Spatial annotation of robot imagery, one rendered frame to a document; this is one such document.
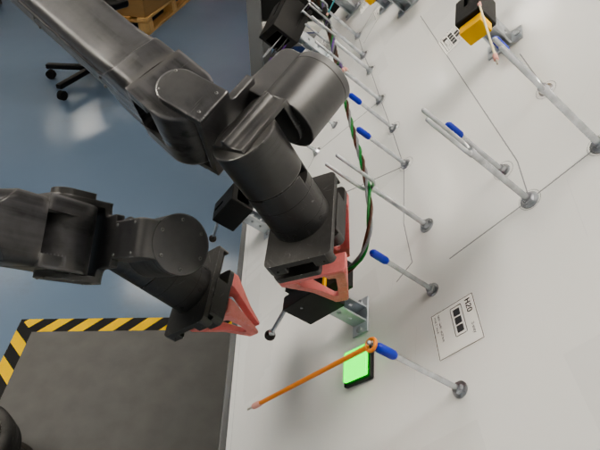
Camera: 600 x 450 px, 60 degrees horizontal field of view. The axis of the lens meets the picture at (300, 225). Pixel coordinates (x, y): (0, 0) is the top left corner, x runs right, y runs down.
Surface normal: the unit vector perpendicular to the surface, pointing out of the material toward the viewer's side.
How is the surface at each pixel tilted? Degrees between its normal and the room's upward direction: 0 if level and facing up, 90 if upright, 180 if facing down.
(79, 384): 0
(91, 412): 0
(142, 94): 24
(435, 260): 51
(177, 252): 56
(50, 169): 0
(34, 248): 69
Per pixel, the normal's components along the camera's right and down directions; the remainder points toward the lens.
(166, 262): 0.67, -0.11
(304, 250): -0.44, -0.62
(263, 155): 0.52, 0.41
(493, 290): -0.78, -0.47
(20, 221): 0.86, -0.04
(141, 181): 0.00, -0.76
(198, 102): -0.04, -0.43
